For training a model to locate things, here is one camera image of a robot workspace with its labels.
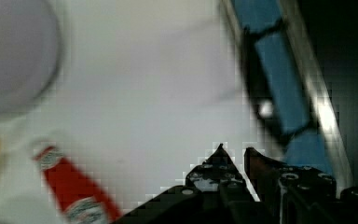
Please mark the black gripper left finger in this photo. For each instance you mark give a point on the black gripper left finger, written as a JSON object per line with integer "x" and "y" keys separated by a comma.
{"x": 217, "y": 169}

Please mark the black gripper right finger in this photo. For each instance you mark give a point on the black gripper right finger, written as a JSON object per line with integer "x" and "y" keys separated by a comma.
{"x": 271, "y": 178}

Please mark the lilac round plate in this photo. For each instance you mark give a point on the lilac round plate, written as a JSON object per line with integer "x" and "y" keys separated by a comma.
{"x": 30, "y": 51}

